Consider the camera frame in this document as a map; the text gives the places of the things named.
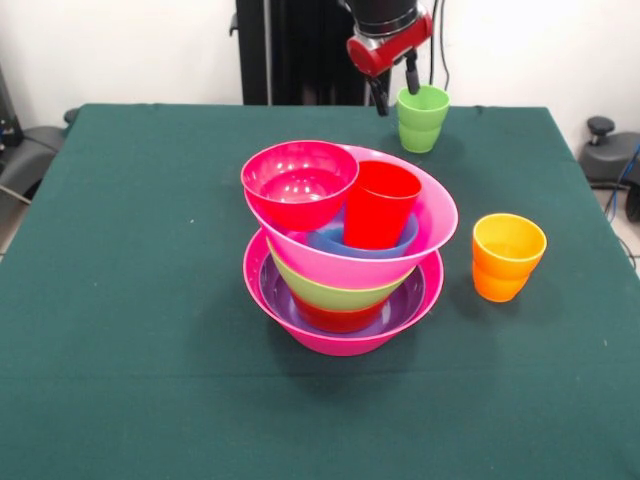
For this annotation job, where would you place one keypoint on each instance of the blue bowl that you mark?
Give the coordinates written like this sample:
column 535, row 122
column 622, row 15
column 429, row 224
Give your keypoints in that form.
column 400, row 240

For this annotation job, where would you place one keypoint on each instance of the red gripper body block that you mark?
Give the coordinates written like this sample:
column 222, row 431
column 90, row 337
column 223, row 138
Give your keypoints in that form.
column 390, row 50

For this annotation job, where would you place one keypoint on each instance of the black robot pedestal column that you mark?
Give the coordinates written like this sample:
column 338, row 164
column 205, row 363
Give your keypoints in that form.
column 290, row 50

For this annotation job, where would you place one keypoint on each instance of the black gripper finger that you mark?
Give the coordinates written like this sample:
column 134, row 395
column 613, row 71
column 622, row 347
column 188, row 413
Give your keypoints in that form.
column 380, row 97
column 412, row 75

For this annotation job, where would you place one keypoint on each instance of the light green cup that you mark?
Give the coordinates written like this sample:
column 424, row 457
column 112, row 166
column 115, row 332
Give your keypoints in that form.
column 422, row 125

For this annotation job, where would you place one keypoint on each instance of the light green bowl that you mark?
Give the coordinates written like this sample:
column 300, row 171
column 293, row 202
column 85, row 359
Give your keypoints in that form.
column 330, row 295

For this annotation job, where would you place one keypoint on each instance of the purple bowl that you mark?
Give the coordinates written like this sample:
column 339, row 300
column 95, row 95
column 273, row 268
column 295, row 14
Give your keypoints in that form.
column 277, row 300

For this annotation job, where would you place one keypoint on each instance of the large pink bowl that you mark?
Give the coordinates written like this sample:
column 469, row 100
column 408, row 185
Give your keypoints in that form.
column 435, row 215
column 340, row 345

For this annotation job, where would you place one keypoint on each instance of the orange-red bowl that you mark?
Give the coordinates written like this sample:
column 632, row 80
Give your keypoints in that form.
column 340, row 320

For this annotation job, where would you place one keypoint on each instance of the dark green tablecloth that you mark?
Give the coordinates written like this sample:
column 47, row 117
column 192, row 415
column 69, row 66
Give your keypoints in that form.
column 200, row 400

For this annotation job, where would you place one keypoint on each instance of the small magenta bowl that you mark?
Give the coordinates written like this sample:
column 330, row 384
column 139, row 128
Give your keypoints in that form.
column 300, row 200

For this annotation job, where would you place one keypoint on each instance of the red cup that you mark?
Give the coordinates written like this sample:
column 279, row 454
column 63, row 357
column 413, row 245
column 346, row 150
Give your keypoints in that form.
column 380, row 210

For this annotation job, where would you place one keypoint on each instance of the orange cup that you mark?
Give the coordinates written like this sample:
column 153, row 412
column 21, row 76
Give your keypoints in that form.
column 507, row 265

